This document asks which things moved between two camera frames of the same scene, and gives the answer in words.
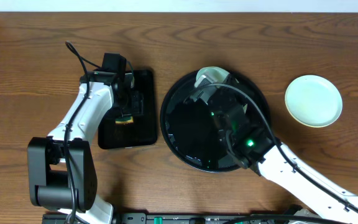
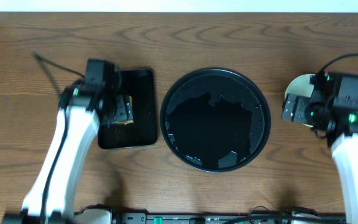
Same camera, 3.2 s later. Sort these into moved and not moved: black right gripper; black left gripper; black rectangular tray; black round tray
Moved: black left gripper; black right gripper
Not moved: black round tray; black rectangular tray
